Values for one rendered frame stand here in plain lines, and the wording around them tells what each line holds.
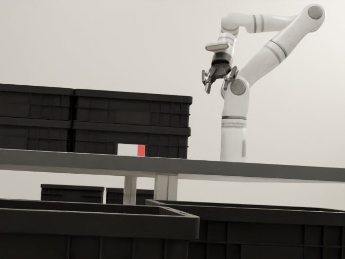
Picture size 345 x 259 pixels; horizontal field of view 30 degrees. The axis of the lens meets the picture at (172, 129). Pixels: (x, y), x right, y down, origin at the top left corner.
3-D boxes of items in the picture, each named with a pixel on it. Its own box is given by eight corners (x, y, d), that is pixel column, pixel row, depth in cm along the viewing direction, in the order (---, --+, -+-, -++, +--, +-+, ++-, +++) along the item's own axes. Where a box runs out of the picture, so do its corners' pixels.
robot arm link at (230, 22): (220, 10, 242) (256, 6, 243) (218, 26, 250) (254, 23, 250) (223, 23, 238) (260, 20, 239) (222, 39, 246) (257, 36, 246)
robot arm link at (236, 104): (251, 75, 233) (249, 123, 231) (244, 79, 242) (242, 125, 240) (226, 73, 231) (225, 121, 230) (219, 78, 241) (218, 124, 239)
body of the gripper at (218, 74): (237, 62, 236) (233, 82, 231) (215, 66, 240) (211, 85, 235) (230, 49, 231) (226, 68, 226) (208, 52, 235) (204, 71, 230)
